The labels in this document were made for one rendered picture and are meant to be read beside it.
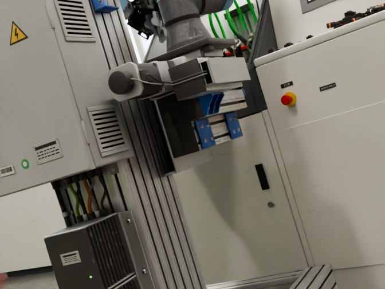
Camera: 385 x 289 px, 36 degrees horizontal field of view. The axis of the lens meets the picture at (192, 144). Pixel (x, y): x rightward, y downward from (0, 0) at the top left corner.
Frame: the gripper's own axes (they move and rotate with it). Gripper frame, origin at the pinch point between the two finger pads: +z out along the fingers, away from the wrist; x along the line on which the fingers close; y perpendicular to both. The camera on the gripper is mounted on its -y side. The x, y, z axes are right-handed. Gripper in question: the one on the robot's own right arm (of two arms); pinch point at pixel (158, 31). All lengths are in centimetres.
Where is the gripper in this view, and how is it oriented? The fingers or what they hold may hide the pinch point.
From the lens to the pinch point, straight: 241.6
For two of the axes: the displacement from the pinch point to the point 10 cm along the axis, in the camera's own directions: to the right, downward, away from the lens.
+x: 7.7, -2.3, -5.9
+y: -5.6, 1.8, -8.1
